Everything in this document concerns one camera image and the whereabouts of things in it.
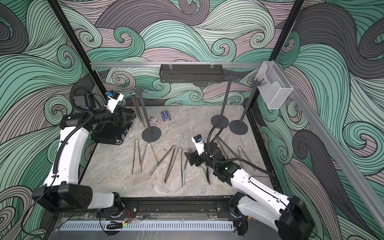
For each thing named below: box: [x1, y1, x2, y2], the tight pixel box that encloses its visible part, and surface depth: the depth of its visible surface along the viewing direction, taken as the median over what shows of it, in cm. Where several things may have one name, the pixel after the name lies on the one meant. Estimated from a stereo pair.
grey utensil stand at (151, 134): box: [135, 85, 162, 143], surface depth 104 cm
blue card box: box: [160, 110, 172, 122], surface depth 116 cm
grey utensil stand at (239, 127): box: [229, 78, 267, 135], surface depth 108 cm
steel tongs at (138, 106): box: [131, 92, 146, 128], surface depth 77 cm
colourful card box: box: [148, 116, 162, 126], surface depth 112 cm
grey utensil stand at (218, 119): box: [210, 74, 238, 128], surface depth 111 cm
